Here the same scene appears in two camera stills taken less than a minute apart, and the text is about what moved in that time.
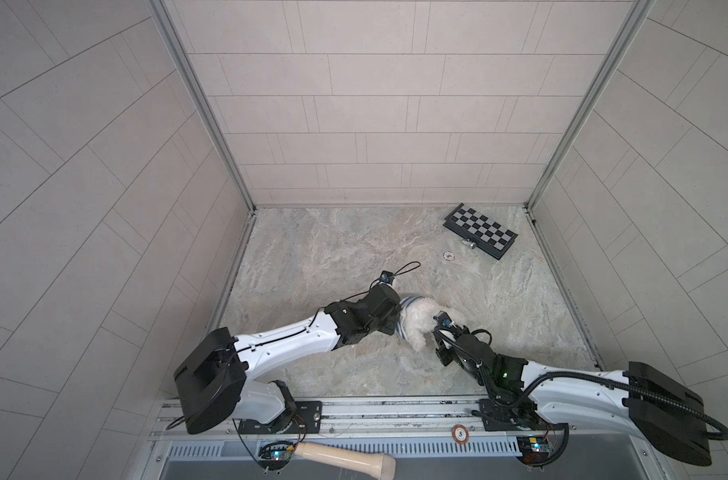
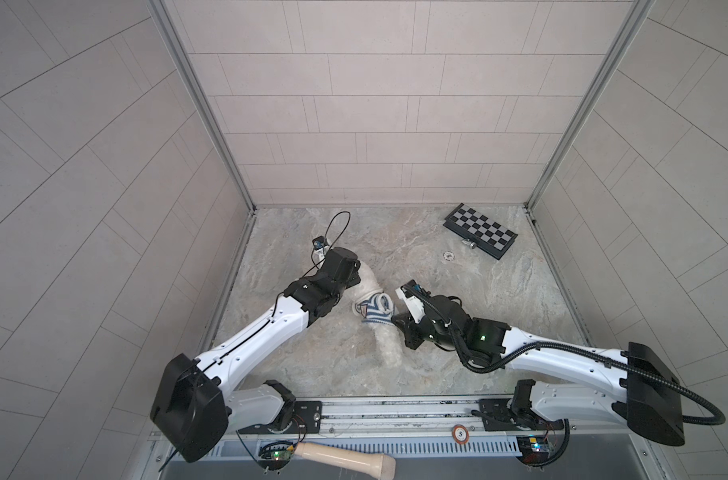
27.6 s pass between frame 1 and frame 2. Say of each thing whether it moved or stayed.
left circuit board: stayed
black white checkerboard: stayed
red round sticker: stayed
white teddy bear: moved
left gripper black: moved
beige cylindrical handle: stayed
